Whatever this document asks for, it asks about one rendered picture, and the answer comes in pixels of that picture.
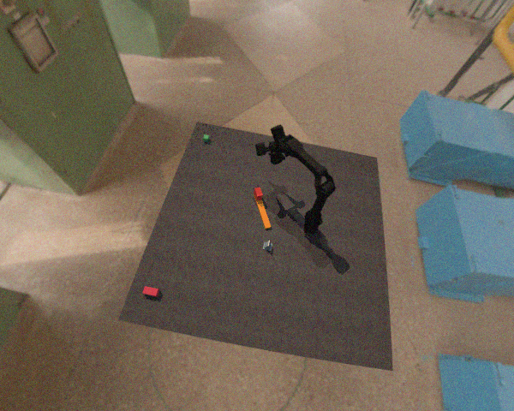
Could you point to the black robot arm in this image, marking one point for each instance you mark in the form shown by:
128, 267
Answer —
294, 148

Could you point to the red rectangular block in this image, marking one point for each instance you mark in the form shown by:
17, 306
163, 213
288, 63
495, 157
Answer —
150, 291

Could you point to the orange bar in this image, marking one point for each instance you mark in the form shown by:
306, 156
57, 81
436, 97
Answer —
258, 198

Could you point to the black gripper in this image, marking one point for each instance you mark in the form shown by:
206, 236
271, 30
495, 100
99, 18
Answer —
261, 149

